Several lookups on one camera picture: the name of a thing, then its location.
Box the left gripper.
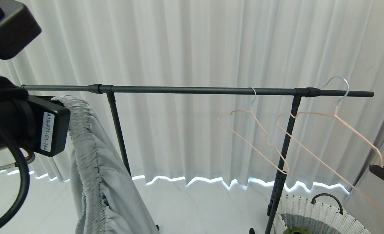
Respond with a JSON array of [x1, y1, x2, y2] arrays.
[[0, 76, 71, 157]]

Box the pale grey shorts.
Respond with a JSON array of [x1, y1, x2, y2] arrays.
[[51, 95, 160, 234]]

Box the pink clothes hanger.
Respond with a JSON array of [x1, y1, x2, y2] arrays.
[[276, 76, 384, 225], [216, 88, 290, 175]]

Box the black clothes rack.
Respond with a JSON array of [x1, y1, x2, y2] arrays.
[[21, 84, 374, 234]]

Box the white laundry basket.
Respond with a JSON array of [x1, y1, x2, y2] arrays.
[[273, 193, 371, 234]]

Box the white curtain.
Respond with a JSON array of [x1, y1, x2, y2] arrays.
[[0, 0, 384, 192]]

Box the green garment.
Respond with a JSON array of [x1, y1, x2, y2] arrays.
[[283, 227, 311, 234]]

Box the black cable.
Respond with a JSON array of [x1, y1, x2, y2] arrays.
[[0, 110, 30, 234]]

